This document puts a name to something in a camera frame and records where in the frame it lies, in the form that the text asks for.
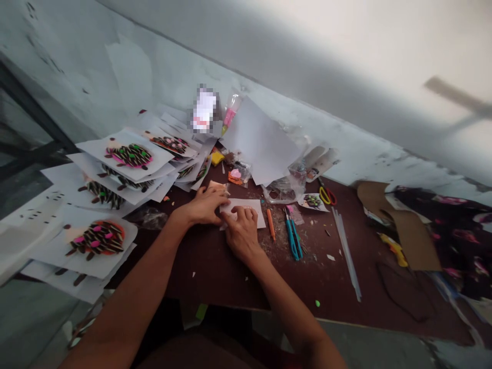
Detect yellow and red scissors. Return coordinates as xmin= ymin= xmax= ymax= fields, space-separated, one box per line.
xmin=318 ymin=187 xmax=338 ymax=207

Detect white paper card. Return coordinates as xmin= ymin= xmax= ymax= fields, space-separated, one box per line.
xmin=218 ymin=198 xmax=268 ymax=232

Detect blue handled scissors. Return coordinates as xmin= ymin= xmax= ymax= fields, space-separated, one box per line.
xmin=283 ymin=204 xmax=305 ymax=262

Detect person's left hand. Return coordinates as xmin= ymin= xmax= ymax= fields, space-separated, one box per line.
xmin=175 ymin=186 xmax=232 ymax=228

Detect person's body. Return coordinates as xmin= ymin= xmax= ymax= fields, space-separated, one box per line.
xmin=132 ymin=330 xmax=297 ymax=369

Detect black floral cloth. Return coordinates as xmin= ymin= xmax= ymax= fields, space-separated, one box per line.
xmin=391 ymin=186 xmax=492 ymax=302

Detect orange craft knife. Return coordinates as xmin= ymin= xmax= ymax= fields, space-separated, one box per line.
xmin=265 ymin=208 xmax=277 ymax=242

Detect pile of hedgehog craft sheets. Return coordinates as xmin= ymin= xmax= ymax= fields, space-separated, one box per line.
xmin=21 ymin=111 xmax=218 ymax=305

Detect large blank white sheet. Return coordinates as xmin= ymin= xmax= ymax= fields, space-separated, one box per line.
xmin=230 ymin=95 xmax=305 ymax=186

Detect crumpled clear plastic wrap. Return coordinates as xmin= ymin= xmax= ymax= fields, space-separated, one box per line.
xmin=129 ymin=207 xmax=170 ymax=232

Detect brown cardboard pieces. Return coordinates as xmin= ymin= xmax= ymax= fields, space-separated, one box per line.
xmin=354 ymin=180 xmax=443 ymax=273

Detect orange clay packet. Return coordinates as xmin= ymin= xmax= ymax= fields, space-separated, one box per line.
xmin=227 ymin=168 xmax=251 ymax=188

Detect dark window frame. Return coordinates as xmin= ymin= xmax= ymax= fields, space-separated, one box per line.
xmin=0 ymin=57 xmax=79 ymax=170

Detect person's right hand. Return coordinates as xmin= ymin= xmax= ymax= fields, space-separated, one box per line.
xmin=224 ymin=206 xmax=267 ymax=263

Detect person's right fingers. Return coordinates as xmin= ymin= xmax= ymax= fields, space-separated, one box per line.
xmin=227 ymin=206 xmax=260 ymax=231

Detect person's left fingers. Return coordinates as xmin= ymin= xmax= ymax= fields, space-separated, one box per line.
xmin=207 ymin=187 xmax=232 ymax=226

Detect clear plastic bag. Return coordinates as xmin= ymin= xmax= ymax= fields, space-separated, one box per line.
xmin=263 ymin=159 xmax=309 ymax=205

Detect yellow glue gun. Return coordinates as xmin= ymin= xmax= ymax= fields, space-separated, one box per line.
xmin=377 ymin=232 xmax=409 ymax=268

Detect black cable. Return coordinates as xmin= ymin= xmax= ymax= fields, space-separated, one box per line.
xmin=376 ymin=260 xmax=434 ymax=323

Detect small hedgehog cutout card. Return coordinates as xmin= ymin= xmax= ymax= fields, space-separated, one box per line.
xmin=297 ymin=192 xmax=331 ymax=213

